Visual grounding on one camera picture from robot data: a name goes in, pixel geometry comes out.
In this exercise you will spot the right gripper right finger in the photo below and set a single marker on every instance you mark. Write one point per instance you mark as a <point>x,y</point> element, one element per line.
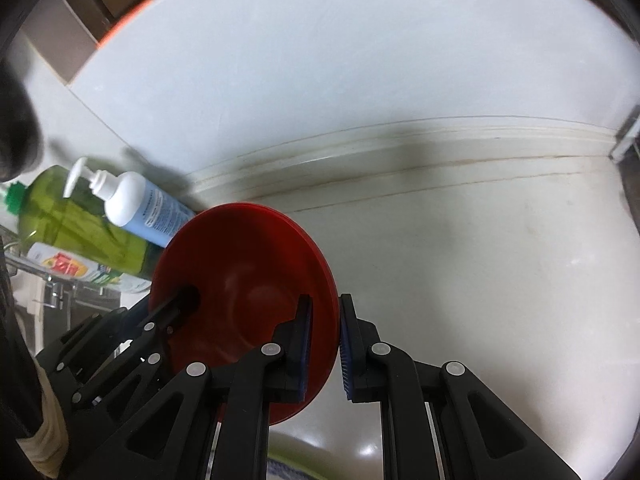
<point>438,422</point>

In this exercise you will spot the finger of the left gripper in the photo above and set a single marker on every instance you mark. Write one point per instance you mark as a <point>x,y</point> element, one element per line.
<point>163,322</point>
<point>82,369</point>

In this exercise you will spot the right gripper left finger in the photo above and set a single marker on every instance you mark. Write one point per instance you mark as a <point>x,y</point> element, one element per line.
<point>211,422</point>

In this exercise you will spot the red and black bowl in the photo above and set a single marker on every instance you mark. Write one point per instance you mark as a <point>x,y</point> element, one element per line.
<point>250,264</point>

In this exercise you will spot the green dish soap bottle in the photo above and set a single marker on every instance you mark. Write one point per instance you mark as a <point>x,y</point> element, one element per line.
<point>77,224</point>

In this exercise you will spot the white blue pump bottle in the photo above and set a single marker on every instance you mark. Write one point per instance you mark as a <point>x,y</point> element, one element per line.
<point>132,203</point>

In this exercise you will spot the wire dish drying rack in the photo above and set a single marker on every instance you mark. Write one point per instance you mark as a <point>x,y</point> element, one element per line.
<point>60,268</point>

